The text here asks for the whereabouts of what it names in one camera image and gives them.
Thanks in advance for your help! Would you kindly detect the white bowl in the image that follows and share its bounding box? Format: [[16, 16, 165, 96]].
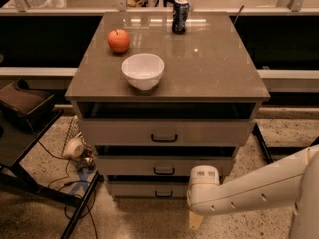
[[121, 53, 165, 91]]

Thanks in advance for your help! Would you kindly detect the brown bag on table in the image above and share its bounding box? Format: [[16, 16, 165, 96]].
[[0, 79, 55, 124]]

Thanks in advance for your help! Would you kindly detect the wire mesh basket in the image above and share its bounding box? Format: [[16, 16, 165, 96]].
[[62, 116, 85, 157]]

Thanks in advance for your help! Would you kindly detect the grey drawer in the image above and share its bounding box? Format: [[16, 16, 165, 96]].
[[106, 182, 188, 198], [94, 156, 233, 176], [78, 119, 255, 147]]

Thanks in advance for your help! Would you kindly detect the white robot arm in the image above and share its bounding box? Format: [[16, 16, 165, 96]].
[[187, 145, 319, 239]]

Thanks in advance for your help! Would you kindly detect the grey drawer cabinet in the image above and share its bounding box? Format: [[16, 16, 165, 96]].
[[64, 11, 271, 202]]

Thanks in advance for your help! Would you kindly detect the red apple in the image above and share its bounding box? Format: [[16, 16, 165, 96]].
[[107, 29, 130, 53]]

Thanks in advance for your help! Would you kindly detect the dark soda can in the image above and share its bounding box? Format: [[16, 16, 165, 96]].
[[172, 0, 190, 34]]

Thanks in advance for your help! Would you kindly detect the black stand leg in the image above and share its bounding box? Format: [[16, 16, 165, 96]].
[[253, 124, 273, 164]]

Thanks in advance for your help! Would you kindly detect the white round device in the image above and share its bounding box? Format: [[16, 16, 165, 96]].
[[63, 137, 84, 159]]

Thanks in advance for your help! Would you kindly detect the black side table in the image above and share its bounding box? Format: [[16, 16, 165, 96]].
[[0, 109, 100, 239]]

